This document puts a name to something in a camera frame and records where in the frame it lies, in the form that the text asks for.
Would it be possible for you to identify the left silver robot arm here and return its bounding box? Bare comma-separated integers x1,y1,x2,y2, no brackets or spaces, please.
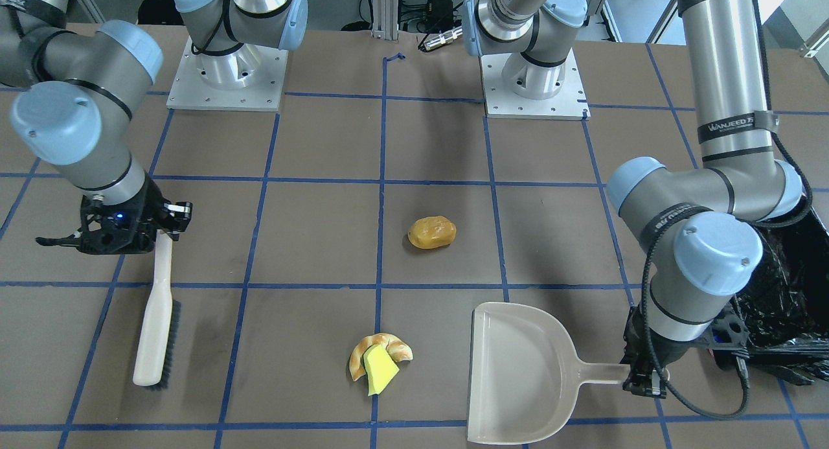
607,0,806,396

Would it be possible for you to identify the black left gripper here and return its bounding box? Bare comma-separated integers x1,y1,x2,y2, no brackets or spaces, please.
620,305,750,398

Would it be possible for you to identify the beige plastic dustpan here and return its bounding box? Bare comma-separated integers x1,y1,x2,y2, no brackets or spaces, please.
466,302,630,446

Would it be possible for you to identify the yellow green sponge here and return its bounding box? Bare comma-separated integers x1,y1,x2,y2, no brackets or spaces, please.
362,345,400,397

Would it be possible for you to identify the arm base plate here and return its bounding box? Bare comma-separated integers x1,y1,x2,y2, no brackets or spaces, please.
166,40,290,112
479,51,591,121

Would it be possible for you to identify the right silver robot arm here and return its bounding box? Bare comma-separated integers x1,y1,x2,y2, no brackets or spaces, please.
2,0,308,255

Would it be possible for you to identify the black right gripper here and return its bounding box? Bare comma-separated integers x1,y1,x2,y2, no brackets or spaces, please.
36,176,193,255

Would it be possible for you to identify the brown toy potato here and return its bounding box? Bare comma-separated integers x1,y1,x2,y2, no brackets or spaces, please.
407,216,458,250

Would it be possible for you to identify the aluminium frame post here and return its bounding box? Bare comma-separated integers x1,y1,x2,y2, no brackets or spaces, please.
370,0,400,42

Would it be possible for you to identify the beige brush with dark bristles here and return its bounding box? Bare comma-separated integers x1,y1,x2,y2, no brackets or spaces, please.
132,230,180,390

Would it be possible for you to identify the toy croissant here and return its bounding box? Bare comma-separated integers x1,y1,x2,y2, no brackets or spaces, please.
348,332,413,382

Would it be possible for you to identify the bin with black bag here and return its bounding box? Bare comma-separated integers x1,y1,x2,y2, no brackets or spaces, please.
735,208,828,386

